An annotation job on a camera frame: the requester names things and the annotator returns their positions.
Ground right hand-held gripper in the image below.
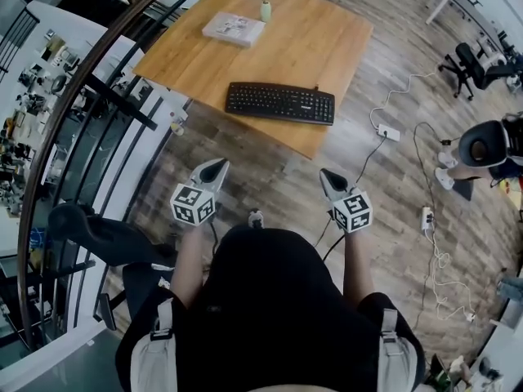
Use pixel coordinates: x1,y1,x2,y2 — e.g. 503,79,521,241
319,167,374,234

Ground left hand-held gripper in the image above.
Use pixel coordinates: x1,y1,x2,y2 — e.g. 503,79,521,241
169,157,230,229

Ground black keyboard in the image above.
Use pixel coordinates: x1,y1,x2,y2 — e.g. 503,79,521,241
224,81,337,127

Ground person's left forearm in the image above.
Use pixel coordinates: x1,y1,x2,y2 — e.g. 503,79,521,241
168,223,210,310

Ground person's right forearm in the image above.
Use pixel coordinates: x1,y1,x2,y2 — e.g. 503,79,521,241
342,229,378,306

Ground person's grey shoe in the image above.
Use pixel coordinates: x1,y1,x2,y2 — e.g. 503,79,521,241
248,207,266,230

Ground flat white box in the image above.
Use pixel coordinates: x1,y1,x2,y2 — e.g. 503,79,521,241
201,11,267,49

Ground person's black shirt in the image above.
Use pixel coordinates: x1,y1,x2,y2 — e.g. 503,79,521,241
115,225,427,392

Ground curved dark railing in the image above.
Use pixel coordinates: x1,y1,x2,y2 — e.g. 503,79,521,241
17,0,224,351

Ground black mesh office chair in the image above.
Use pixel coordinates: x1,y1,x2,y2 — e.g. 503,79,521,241
438,42,523,102

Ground white cable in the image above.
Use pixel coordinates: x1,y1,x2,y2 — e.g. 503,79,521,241
369,70,477,322

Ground grey backpack strap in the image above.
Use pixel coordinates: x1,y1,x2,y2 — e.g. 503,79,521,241
376,307,418,392
129,297,177,392

